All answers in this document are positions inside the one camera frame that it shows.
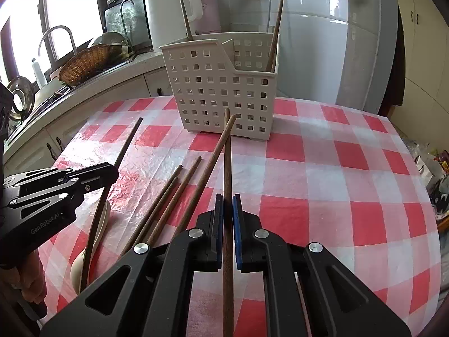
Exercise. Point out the white refrigerator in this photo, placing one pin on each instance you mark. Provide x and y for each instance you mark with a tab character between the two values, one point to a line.
368	42

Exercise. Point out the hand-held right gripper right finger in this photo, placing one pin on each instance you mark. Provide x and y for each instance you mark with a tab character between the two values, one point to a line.
236	231

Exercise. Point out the glass pot lid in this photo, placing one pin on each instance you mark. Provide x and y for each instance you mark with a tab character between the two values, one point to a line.
21	96

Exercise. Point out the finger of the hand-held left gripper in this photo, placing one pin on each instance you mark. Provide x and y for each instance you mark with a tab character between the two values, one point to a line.
101	175
42	202

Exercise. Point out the chrome kitchen faucet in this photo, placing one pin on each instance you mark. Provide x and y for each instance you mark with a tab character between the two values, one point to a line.
58	28

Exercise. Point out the steel colander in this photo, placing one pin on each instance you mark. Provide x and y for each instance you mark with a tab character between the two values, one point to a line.
110	37

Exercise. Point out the red white checkered tablecloth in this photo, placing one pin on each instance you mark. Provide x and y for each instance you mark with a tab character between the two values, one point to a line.
333	182

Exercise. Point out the white electric kettle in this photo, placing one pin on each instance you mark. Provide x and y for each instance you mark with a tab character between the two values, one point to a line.
165	10

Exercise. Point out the white plastic bottle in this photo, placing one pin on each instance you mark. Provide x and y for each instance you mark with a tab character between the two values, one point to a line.
38	75

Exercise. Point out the window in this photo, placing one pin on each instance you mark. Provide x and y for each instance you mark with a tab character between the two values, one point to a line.
70	3

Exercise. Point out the cream cupboard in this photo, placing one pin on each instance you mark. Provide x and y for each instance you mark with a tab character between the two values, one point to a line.
424	59

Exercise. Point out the white shopping bag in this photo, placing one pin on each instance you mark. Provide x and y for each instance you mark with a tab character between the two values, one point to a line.
424	168

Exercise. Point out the steel cutting board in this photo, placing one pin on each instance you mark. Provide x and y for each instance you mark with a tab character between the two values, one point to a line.
136	17

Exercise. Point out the white kitchen counter cabinet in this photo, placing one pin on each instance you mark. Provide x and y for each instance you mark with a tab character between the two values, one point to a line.
105	98

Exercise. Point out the brown wicker basket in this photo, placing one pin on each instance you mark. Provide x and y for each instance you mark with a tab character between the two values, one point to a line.
84	65

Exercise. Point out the grey cloth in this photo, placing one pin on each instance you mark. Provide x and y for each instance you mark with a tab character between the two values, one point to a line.
442	203

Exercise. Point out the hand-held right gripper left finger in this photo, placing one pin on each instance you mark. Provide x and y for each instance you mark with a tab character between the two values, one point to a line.
220	231

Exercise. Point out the pink thermos flask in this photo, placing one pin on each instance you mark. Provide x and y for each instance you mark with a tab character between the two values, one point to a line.
210	3

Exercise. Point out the person's left hand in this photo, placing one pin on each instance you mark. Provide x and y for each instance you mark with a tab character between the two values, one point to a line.
31	281

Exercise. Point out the cream plastic spoon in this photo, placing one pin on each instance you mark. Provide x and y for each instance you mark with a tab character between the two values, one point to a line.
102	217

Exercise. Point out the white perforated utensil basket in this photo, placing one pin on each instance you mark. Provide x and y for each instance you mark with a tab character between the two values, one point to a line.
210	87

